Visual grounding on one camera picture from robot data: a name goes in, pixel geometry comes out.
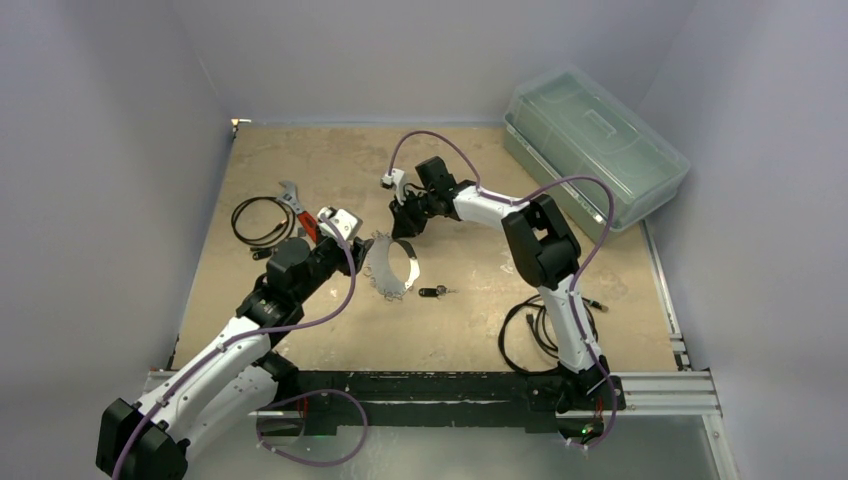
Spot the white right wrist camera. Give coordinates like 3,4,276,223
380,168,408,205

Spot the red adjustable wrench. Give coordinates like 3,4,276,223
277,180,321,244

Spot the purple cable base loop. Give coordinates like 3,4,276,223
256,388,371,468

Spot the black coiled cable right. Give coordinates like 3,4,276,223
498,294,608,376

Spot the black coiled cable left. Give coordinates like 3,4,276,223
230,195,297,248

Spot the clear plastic storage box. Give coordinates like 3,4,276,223
504,66,691,240

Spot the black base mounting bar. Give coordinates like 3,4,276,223
273,371,626,439

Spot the black coiled cable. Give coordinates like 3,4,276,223
498,294,608,376
230,195,297,248

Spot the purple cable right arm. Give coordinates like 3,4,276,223
387,130,620,452

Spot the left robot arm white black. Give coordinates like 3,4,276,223
95,237,372,479

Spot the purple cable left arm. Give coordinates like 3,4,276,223
111,218,359,480

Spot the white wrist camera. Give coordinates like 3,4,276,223
380,168,408,205
316,206,363,242

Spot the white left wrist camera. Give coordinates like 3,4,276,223
316,206,363,242

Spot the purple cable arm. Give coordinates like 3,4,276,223
387,130,620,452
111,218,359,480

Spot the large metal key organizer ring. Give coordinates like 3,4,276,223
362,231,423,303

